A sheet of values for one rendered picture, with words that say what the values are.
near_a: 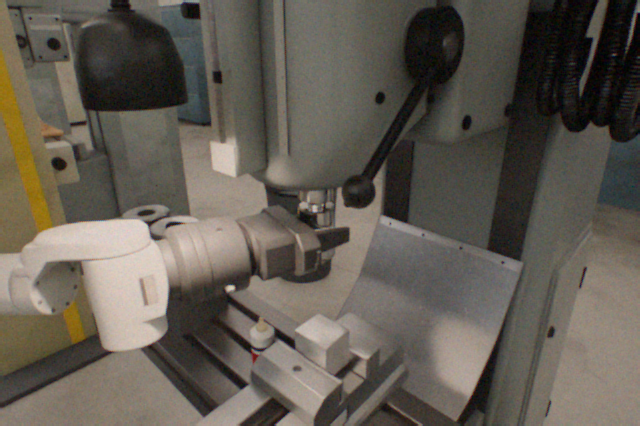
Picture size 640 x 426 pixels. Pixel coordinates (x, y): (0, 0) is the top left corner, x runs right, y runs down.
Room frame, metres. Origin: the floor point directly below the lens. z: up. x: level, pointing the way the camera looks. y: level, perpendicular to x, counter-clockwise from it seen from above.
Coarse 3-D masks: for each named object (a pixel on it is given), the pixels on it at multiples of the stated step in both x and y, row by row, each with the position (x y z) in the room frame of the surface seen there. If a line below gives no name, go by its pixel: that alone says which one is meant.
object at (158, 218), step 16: (144, 208) 0.79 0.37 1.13; (160, 208) 0.79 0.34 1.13; (160, 224) 0.71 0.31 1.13; (176, 224) 0.72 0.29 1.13; (160, 240) 0.66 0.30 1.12; (176, 304) 0.62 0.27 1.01; (208, 304) 0.68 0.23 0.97; (224, 304) 0.71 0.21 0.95; (176, 320) 0.63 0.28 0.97; (192, 320) 0.64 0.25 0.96; (208, 320) 0.67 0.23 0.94
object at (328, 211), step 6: (300, 204) 0.48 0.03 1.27; (306, 204) 0.48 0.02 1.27; (330, 204) 0.48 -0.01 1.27; (300, 210) 0.46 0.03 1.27; (306, 210) 0.46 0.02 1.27; (312, 210) 0.46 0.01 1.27; (318, 210) 0.46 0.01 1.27; (324, 210) 0.46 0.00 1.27; (330, 210) 0.46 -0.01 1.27; (306, 216) 0.46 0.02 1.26; (312, 216) 0.45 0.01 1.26; (318, 216) 0.45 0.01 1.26; (324, 216) 0.45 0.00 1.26; (330, 216) 0.46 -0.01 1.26
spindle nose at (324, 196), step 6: (300, 192) 0.46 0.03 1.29; (306, 192) 0.45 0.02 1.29; (312, 192) 0.45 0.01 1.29; (318, 192) 0.45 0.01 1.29; (324, 192) 0.45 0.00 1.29; (330, 192) 0.46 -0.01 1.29; (300, 198) 0.46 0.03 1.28; (306, 198) 0.46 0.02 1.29; (312, 198) 0.45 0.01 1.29; (318, 198) 0.45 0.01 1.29; (324, 198) 0.45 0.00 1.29; (330, 198) 0.46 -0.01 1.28
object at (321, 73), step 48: (288, 0) 0.37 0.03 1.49; (336, 0) 0.37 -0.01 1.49; (384, 0) 0.40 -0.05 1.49; (432, 0) 0.46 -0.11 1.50; (288, 48) 0.37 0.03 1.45; (336, 48) 0.37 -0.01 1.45; (384, 48) 0.40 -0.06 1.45; (288, 96) 0.38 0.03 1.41; (336, 96) 0.37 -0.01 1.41; (384, 96) 0.40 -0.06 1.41; (432, 96) 0.46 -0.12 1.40; (288, 144) 0.38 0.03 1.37; (336, 144) 0.37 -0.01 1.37
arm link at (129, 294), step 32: (192, 224) 0.40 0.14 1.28; (128, 256) 0.33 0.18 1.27; (160, 256) 0.36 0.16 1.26; (192, 256) 0.36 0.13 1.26; (96, 288) 0.32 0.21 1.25; (128, 288) 0.33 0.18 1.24; (160, 288) 0.34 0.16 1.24; (192, 288) 0.35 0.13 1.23; (96, 320) 0.32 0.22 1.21; (128, 320) 0.32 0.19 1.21; (160, 320) 0.34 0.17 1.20
